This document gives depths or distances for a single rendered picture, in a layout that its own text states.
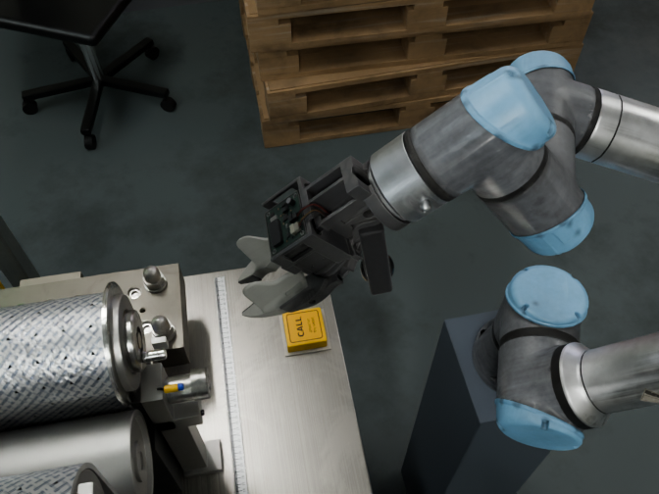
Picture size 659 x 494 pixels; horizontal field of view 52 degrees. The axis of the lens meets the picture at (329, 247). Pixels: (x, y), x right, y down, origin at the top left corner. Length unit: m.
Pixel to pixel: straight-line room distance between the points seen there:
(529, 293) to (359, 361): 1.22
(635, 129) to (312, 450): 0.69
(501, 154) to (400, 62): 2.05
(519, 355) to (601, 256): 1.61
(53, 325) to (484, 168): 0.49
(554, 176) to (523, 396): 0.42
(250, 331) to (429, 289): 1.21
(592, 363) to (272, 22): 1.73
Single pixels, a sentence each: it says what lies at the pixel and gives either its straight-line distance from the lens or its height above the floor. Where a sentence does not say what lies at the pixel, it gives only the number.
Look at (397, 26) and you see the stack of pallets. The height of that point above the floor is 0.48.
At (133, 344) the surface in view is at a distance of 0.80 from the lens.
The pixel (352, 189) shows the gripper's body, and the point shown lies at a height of 1.52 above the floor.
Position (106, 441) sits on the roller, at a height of 1.23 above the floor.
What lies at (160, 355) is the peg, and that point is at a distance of 0.83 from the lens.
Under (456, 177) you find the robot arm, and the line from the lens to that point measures 0.58.
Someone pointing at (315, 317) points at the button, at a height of 0.92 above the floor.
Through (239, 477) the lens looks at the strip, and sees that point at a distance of 1.12.
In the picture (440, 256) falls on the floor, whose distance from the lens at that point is 2.42.
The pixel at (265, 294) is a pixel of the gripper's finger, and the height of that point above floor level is 1.39.
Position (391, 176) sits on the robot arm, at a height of 1.52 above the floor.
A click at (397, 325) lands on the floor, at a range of 2.25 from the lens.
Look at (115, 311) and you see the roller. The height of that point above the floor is 1.31.
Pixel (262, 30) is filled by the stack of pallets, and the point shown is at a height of 0.54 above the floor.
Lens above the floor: 1.97
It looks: 55 degrees down
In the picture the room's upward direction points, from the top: straight up
